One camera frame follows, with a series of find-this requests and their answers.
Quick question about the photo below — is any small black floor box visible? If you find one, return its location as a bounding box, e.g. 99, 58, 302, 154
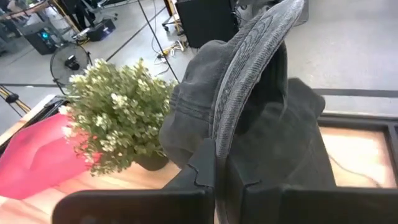
86, 18, 116, 42

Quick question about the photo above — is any large black cabinet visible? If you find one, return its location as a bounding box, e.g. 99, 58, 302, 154
175, 0, 239, 49

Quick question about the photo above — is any black plant pot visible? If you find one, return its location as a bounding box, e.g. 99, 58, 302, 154
134, 151, 170, 172

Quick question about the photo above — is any long black floor cable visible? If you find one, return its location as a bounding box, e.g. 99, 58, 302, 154
136, 0, 181, 83

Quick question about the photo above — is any artificial green plant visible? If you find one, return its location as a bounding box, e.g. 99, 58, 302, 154
58, 57, 178, 177

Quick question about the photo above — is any pink plastic bin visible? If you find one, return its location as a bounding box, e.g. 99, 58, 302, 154
0, 113, 102, 200

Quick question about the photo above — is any computer tower with blue light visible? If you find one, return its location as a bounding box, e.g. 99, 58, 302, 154
23, 21, 68, 56

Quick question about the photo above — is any power strip with white cables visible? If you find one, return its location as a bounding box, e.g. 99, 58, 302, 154
156, 39, 188, 60

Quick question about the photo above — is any office chair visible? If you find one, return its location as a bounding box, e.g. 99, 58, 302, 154
79, 0, 119, 22

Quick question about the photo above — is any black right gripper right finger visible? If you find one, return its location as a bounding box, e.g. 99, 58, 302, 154
226, 157, 398, 224

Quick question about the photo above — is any black floor fan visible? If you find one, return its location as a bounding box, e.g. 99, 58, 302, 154
49, 42, 93, 96

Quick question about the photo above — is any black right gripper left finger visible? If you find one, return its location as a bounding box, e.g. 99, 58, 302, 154
52, 138, 217, 224

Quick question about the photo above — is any yellow black cable bundle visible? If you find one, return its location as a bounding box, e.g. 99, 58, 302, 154
0, 85, 32, 114

